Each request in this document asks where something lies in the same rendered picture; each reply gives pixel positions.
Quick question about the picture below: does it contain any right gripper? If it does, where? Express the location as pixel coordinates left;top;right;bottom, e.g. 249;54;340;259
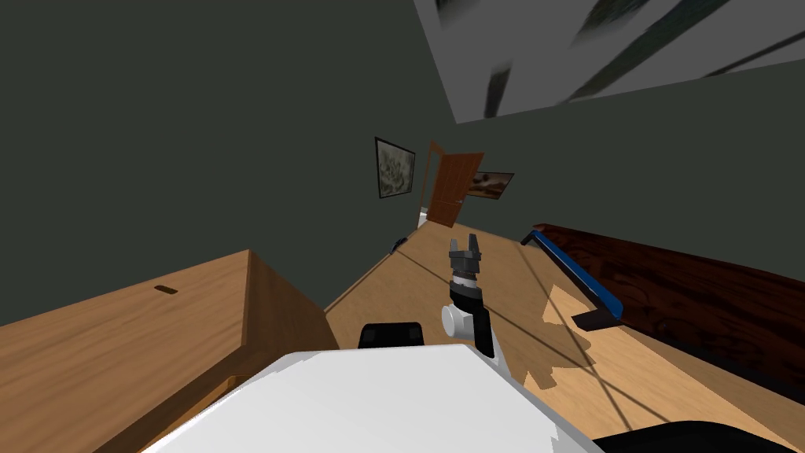
448;234;483;274

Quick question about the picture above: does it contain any brown wooden door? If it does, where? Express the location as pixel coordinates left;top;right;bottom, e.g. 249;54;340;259
425;141;486;230

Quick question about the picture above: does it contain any blue bar with black end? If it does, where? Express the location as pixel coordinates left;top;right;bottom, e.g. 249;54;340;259
520;229;626;333

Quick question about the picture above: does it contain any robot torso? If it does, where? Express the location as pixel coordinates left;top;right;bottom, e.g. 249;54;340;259
141;322;606;453

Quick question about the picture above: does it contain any dark brown wooden furniture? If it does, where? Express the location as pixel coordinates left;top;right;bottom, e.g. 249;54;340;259
531;223;805;407

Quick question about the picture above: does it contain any light wooden cabinet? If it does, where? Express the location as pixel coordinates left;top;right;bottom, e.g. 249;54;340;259
0;249;341;453

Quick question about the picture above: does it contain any brown landscape wall picture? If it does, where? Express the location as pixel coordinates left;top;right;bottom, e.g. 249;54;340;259
468;171;516;201

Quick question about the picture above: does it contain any grey framed wall picture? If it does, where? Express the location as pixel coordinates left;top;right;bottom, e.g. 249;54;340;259
374;137;417;201

